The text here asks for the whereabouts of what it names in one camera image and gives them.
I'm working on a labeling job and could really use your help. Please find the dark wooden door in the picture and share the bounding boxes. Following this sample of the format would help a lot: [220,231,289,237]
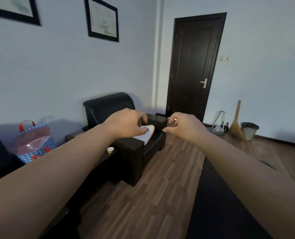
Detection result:
[166,12,227,123]

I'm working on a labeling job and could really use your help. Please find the black leather sofa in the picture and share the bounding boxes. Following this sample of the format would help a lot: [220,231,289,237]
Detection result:
[0,129,26,186]

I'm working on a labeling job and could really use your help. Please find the straw broom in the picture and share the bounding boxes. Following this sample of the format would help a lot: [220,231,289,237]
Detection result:
[228,100,247,142]

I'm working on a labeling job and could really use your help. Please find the person's left hand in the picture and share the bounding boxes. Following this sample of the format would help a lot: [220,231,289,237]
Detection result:
[105,108,149,141]

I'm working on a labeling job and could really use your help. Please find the person's right forearm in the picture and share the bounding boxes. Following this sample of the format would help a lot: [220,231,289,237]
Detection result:
[201,132,295,239]

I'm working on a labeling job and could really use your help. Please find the dustpan with metal handle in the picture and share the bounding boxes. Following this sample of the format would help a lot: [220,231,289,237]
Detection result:
[210,111,227,136]

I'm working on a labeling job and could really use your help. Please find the dark coffee table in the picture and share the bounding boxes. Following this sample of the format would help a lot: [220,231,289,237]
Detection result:
[186,157,277,239]

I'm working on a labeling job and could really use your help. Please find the person's right hand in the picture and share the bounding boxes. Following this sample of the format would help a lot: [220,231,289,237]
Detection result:
[162,112,209,143]

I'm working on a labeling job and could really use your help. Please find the person's left forearm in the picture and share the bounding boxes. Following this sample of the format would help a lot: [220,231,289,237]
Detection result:
[0,123,117,239]

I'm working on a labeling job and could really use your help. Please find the large black picture frame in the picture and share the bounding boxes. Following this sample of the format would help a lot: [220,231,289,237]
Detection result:
[0,0,41,26]

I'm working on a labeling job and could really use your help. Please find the white cushion with orange edge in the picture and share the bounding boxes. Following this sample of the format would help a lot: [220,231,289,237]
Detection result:
[134,125,155,146]

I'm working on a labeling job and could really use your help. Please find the small black picture frame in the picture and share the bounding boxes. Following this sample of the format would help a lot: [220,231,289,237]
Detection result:
[84,0,119,42]

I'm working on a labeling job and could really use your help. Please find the black leather armchair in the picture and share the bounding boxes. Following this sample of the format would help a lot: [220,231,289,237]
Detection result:
[83,92,171,187]

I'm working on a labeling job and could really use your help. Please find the blue checkered bag red handles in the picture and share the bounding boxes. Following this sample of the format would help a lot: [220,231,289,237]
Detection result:
[13,120,56,164]

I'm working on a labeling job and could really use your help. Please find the white mesh wastebasket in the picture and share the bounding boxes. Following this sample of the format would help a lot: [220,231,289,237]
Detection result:
[241,122,260,141]

